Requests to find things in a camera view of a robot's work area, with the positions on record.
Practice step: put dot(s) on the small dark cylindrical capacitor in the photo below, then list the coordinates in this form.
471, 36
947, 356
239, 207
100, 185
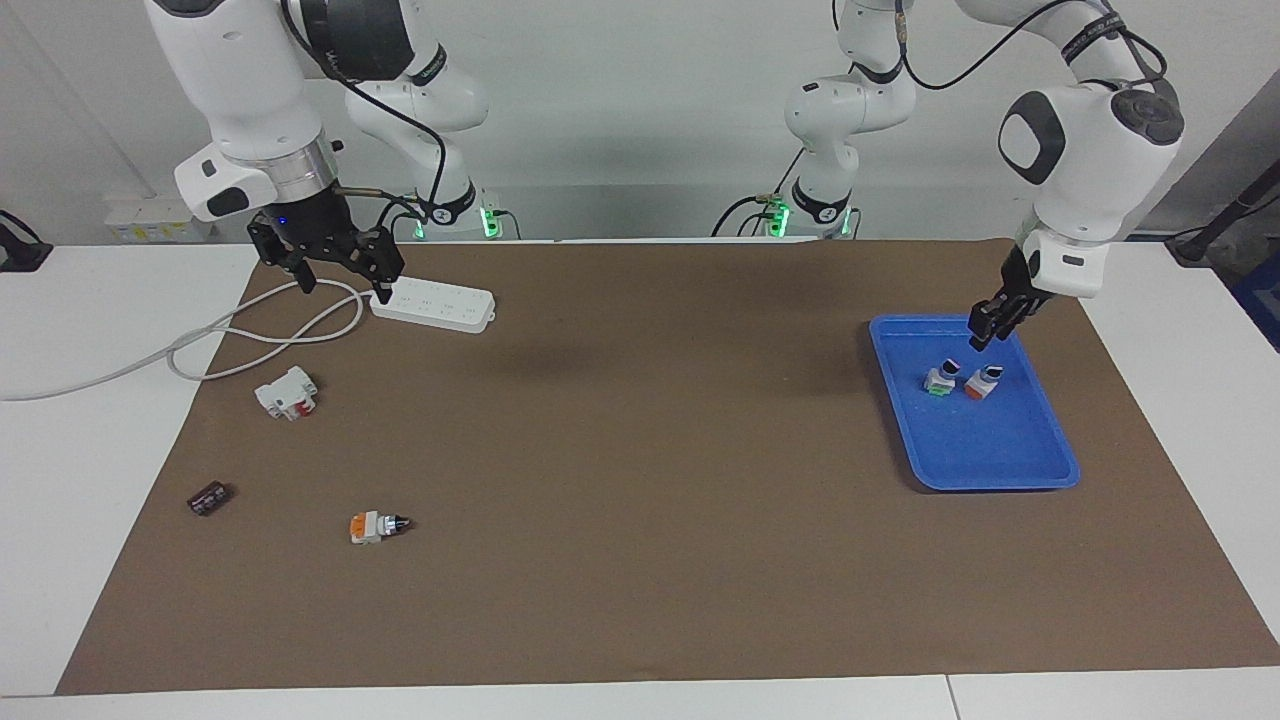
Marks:
208, 498

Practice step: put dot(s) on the blue plastic tray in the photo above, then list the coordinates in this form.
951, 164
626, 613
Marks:
1000, 450

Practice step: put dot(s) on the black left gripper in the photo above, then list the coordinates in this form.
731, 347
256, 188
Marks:
1020, 285

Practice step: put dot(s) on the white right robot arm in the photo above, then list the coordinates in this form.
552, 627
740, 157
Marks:
240, 80

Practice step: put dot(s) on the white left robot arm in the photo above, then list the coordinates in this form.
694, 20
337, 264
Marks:
1090, 150

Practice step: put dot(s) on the brown paper table mat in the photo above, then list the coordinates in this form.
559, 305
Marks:
640, 500

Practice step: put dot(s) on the blue crate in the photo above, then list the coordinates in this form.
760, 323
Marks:
1262, 310

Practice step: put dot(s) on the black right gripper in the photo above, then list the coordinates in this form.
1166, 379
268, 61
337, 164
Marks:
310, 228

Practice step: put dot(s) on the black clamp mount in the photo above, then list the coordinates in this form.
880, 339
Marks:
20, 255

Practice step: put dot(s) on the black stand pole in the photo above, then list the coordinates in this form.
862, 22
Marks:
1195, 245

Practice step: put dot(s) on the white circuit breaker red lever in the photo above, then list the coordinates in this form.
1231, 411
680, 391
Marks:
280, 395

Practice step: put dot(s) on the white power strip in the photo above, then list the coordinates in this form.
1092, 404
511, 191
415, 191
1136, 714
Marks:
440, 304

